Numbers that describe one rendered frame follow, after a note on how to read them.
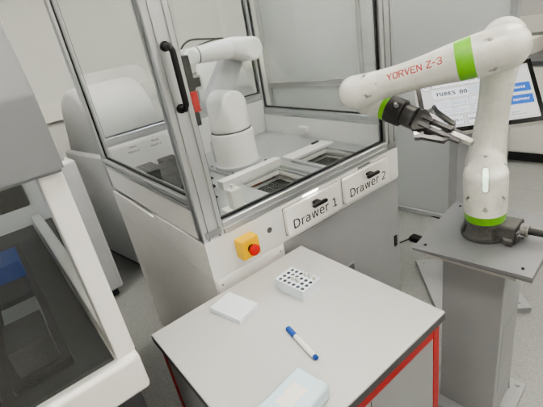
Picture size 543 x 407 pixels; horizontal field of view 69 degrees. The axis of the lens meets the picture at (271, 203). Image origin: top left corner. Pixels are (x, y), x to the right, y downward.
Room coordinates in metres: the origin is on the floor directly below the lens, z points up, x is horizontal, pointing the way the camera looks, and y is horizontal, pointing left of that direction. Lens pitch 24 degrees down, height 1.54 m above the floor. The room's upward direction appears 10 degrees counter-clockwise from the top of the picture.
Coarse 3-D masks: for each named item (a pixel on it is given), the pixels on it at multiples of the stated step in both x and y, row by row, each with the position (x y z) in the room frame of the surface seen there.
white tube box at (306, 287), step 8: (288, 272) 1.09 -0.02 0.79; (296, 272) 1.09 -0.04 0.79; (280, 280) 1.05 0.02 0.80; (288, 280) 1.04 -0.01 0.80; (304, 280) 1.03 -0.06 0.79; (312, 280) 1.02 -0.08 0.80; (320, 280) 1.02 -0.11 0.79; (280, 288) 1.04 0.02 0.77; (288, 288) 1.01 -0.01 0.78; (296, 288) 0.99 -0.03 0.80; (304, 288) 0.99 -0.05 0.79; (312, 288) 0.99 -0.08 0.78; (296, 296) 0.99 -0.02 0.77; (304, 296) 0.97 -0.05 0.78
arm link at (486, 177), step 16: (480, 160) 1.16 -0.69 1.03; (496, 160) 1.14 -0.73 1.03; (464, 176) 1.13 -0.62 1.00; (480, 176) 1.08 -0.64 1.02; (496, 176) 1.06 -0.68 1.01; (464, 192) 1.13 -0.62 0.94; (480, 192) 1.07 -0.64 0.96; (496, 192) 1.06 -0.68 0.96; (464, 208) 1.13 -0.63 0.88; (480, 208) 1.07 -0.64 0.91; (496, 208) 1.06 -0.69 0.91; (480, 224) 1.08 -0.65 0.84; (496, 224) 1.06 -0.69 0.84
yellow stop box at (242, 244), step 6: (246, 234) 1.18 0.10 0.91; (252, 234) 1.17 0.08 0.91; (234, 240) 1.16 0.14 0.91; (240, 240) 1.15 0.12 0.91; (246, 240) 1.14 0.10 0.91; (252, 240) 1.15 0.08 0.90; (258, 240) 1.17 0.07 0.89; (240, 246) 1.13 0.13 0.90; (246, 246) 1.14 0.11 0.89; (240, 252) 1.14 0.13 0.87; (246, 252) 1.13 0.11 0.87; (246, 258) 1.13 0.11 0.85
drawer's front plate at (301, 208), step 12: (324, 192) 1.39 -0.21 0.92; (336, 192) 1.43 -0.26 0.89; (300, 204) 1.32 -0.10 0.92; (312, 204) 1.35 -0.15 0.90; (324, 204) 1.38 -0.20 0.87; (288, 216) 1.28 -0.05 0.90; (300, 216) 1.31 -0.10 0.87; (312, 216) 1.34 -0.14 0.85; (324, 216) 1.38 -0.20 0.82; (288, 228) 1.28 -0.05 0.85; (300, 228) 1.31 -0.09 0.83
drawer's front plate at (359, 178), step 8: (384, 160) 1.60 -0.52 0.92; (368, 168) 1.54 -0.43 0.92; (376, 168) 1.57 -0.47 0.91; (384, 168) 1.60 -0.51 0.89; (352, 176) 1.48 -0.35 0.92; (360, 176) 1.51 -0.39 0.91; (376, 176) 1.57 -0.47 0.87; (384, 176) 1.60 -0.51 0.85; (344, 184) 1.45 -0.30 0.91; (352, 184) 1.48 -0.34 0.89; (360, 184) 1.51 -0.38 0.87; (368, 184) 1.54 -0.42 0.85; (376, 184) 1.56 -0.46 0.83; (344, 192) 1.46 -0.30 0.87; (352, 192) 1.48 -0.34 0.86; (360, 192) 1.51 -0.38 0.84; (344, 200) 1.46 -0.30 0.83; (352, 200) 1.48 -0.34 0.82
